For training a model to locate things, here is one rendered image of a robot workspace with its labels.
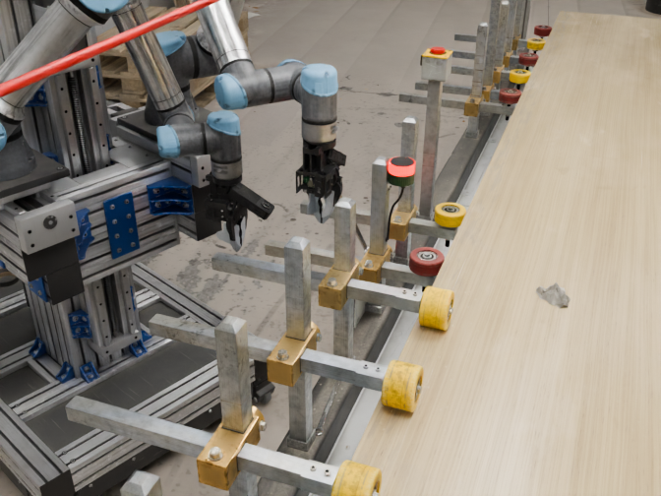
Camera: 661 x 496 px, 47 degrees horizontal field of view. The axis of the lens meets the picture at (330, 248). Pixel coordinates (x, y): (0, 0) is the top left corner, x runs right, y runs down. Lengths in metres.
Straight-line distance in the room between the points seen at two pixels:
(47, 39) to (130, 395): 1.21
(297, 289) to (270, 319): 1.79
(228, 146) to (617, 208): 1.02
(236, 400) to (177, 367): 1.41
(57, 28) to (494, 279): 1.06
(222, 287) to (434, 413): 2.09
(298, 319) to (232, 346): 0.28
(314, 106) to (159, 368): 1.27
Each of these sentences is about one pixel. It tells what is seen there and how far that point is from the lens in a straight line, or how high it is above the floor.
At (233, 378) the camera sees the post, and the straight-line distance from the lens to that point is 1.14.
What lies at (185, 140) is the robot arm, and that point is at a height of 1.14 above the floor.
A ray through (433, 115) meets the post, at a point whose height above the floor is 1.05.
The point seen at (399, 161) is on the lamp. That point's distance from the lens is 1.72.
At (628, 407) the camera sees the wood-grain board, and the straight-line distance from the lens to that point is 1.44.
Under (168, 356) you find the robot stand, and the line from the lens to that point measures 2.62.
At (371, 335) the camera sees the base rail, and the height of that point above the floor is 0.70.
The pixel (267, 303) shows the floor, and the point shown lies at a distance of 3.20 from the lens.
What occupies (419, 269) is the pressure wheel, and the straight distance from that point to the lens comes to 1.74.
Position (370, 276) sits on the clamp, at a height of 0.85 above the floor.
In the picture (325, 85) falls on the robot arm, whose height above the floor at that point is 1.32.
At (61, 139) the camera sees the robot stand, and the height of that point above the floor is 1.05.
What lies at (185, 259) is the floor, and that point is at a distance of 3.55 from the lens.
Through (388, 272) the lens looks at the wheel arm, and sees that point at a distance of 1.80.
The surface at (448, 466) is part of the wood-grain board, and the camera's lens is 1.26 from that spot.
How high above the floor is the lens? 1.80
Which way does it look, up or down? 30 degrees down
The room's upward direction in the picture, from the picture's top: straight up
